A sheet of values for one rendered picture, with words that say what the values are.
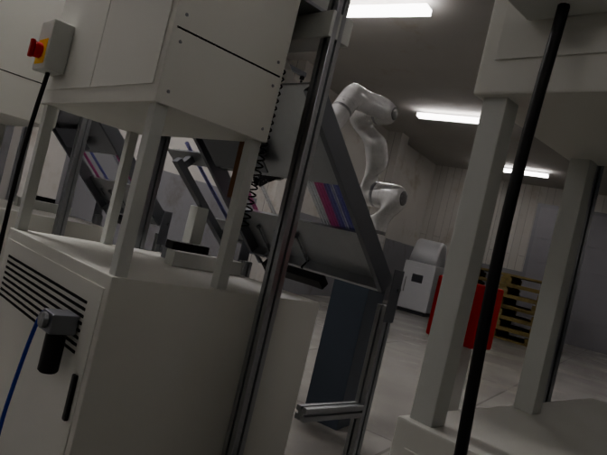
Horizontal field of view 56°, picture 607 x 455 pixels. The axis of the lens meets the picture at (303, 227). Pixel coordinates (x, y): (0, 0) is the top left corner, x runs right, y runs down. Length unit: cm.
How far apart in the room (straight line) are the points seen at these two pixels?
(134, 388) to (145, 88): 67
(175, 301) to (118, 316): 14
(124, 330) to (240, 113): 56
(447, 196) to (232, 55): 1029
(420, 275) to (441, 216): 252
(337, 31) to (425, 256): 792
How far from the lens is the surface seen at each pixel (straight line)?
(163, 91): 128
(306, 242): 205
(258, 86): 142
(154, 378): 139
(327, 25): 155
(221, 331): 145
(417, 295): 924
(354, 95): 236
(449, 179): 1158
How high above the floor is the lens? 79
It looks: 1 degrees up
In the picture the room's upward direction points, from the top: 13 degrees clockwise
